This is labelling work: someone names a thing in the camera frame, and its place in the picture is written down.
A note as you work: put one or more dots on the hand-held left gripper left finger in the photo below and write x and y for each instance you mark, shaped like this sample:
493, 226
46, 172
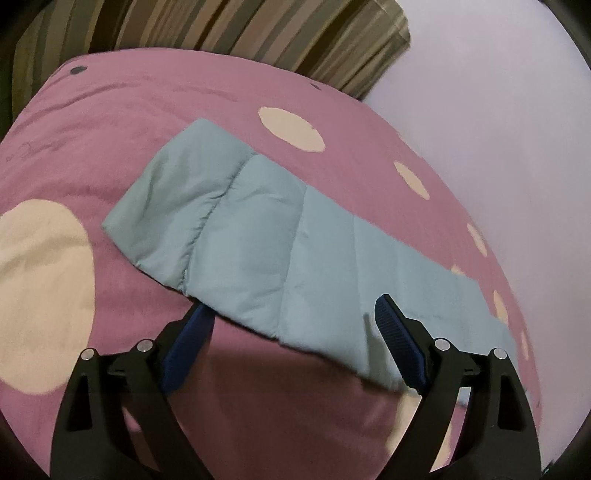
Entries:
187, 344

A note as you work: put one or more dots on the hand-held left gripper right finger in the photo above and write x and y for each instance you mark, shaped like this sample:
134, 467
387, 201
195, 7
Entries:
397, 341

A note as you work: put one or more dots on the light blue padded jacket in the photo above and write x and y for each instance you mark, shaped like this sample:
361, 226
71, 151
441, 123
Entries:
277, 230

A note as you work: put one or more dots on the pink polka dot bed sheet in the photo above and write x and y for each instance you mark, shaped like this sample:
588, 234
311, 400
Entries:
115, 138

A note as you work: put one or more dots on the striped brown green pillow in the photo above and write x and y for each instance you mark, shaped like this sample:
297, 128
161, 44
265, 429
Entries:
277, 32

